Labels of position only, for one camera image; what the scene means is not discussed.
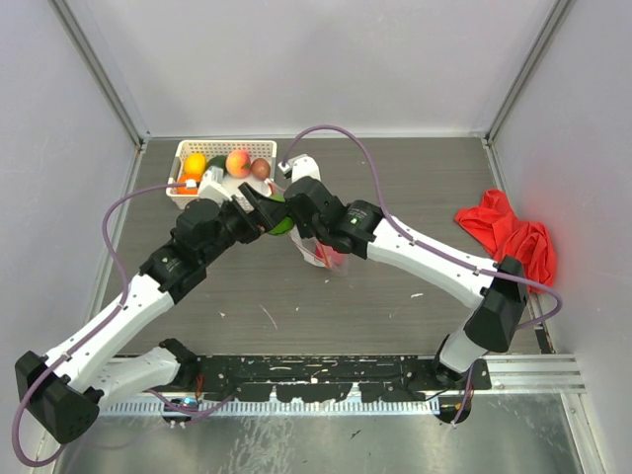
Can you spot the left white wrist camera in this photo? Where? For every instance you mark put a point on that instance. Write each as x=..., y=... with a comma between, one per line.
x=211, y=186

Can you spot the clear zip top bag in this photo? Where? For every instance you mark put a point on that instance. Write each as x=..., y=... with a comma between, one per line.
x=307, y=247

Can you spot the brown passion fruit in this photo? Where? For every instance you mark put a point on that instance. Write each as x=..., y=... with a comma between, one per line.
x=260, y=169

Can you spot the dark green avocado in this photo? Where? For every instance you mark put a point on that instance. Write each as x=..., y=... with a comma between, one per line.
x=218, y=161

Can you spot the red apple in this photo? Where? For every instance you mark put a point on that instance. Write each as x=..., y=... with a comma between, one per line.
x=331, y=258

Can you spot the green toy watermelon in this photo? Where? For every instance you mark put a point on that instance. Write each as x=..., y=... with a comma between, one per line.
x=285, y=225

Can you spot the right aluminium frame post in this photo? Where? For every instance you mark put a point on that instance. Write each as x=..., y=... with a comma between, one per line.
x=552, y=23

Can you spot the white slotted cable duct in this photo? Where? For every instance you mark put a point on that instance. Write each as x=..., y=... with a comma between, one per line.
x=352, y=406

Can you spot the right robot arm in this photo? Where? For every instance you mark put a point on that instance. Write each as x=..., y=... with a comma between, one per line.
x=493, y=292

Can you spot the pink yellow peach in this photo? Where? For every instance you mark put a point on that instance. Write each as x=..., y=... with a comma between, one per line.
x=238, y=163

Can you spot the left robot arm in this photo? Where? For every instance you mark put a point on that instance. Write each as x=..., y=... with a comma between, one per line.
x=59, y=389

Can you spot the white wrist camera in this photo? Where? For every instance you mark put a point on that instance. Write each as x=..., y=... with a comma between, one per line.
x=298, y=167
x=211, y=186

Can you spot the red cloth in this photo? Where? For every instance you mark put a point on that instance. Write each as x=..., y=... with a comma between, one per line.
x=501, y=233

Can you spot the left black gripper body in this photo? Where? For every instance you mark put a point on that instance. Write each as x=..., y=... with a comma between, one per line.
x=237, y=225

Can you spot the aluminium frame post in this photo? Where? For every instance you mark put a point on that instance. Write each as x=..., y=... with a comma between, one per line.
x=552, y=23
x=96, y=68

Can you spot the left aluminium frame post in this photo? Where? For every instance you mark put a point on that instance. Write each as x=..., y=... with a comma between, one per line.
x=96, y=68

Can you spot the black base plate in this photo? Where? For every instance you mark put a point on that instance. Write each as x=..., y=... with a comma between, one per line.
x=311, y=379

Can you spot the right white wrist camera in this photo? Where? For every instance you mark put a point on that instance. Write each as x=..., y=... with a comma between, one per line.
x=298, y=167

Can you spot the yellow lemon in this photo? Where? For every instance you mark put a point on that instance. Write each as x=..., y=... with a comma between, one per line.
x=194, y=164

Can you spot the white plastic basket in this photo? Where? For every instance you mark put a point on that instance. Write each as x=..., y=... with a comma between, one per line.
x=266, y=149

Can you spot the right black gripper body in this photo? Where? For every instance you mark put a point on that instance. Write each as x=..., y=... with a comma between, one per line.
x=307, y=227

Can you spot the orange fruit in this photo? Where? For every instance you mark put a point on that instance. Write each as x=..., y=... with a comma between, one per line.
x=188, y=184

